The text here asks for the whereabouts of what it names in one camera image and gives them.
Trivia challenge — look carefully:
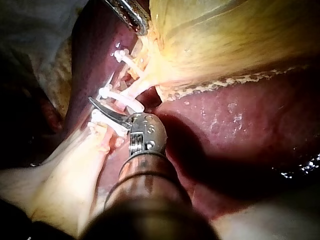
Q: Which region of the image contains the dark red liver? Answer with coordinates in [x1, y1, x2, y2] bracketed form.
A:
[63, 0, 320, 222]

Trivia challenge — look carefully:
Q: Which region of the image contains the pale fatty tissue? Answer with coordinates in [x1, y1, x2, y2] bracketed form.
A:
[211, 192, 320, 240]
[0, 119, 121, 235]

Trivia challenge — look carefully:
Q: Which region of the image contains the white clip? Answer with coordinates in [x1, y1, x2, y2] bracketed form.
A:
[112, 49, 147, 77]
[87, 109, 129, 138]
[98, 85, 145, 114]

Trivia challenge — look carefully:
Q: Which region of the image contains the gallbladder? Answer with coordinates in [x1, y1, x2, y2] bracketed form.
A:
[126, 0, 320, 103]

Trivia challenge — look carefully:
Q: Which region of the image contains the left arm instrument jaw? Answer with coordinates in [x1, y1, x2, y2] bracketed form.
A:
[104, 0, 151, 36]

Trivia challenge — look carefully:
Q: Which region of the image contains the right arm instrument jaw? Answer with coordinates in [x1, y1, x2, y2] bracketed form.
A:
[87, 96, 133, 131]

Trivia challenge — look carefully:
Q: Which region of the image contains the right arm instrument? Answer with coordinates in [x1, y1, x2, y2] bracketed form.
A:
[126, 112, 168, 158]

